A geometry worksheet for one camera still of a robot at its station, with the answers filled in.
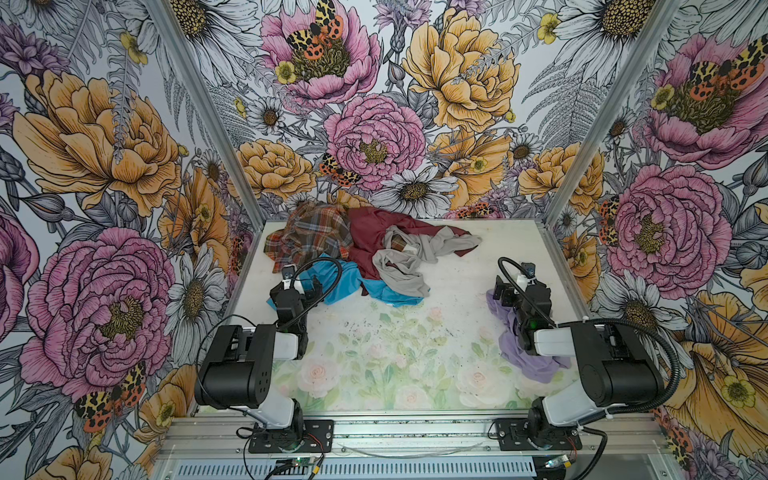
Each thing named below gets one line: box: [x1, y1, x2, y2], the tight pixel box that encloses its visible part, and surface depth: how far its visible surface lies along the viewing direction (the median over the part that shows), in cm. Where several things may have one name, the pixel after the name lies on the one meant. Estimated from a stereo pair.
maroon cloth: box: [348, 206, 478, 280], surface depth 111 cm
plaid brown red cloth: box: [264, 200, 353, 273], surface depth 107 cm
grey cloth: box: [372, 225, 482, 298], surface depth 111 cm
